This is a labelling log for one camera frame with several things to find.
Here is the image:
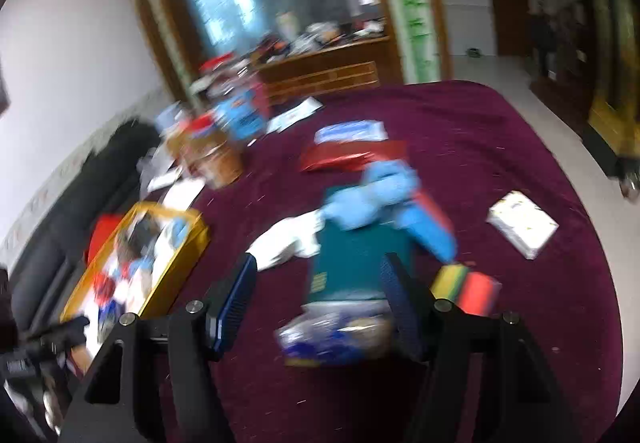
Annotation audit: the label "tall clear jar red lid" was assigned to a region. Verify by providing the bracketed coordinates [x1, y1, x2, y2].
[200, 53, 271, 146]

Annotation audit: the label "dark green flat box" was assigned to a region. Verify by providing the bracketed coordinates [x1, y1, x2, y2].
[302, 185, 416, 306]

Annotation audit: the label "blue white flat packet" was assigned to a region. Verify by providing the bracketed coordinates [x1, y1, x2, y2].
[314, 120, 390, 144]

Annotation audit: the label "brown filled plastic jar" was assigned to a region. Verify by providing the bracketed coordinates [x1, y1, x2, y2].
[180, 115, 246, 188]

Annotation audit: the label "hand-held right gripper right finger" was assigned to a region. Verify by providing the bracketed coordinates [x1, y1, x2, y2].
[379, 252, 583, 443]

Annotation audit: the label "white lemon print tissue pack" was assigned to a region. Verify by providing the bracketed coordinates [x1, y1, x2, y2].
[486, 190, 560, 260]

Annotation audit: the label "multicolour sponge pack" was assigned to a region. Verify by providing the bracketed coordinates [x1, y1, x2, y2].
[430, 264, 502, 316]

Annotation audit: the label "wooden cabinet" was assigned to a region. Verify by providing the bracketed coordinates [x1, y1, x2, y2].
[252, 35, 393, 106]

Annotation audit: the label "red foil packet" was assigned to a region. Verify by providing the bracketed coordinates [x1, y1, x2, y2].
[298, 140, 408, 174]

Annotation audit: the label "brown wooden door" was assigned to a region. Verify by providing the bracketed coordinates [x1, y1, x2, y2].
[482, 0, 531, 58]

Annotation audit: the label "gold cardboard box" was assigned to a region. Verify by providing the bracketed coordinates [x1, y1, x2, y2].
[60, 202, 211, 359]

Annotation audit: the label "blue cloth with tan band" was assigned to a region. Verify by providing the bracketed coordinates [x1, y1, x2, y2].
[320, 162, 421, 230]

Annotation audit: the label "clear bag of blue scrubbers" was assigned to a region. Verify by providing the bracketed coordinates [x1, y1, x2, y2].
[276, 301, 396, 368]

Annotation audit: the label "white paper sheet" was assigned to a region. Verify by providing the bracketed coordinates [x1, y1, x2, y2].
[160, 179, 206, 214]

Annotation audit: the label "black leather sofa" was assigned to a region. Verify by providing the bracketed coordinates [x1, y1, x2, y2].
[10, 120, 161, 324]

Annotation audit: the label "white paper leaflets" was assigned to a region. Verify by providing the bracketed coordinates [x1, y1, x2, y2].
[267, 98, 325, 134]

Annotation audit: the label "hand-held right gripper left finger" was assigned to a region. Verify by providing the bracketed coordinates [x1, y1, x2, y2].
[57, 253, 258, 443]

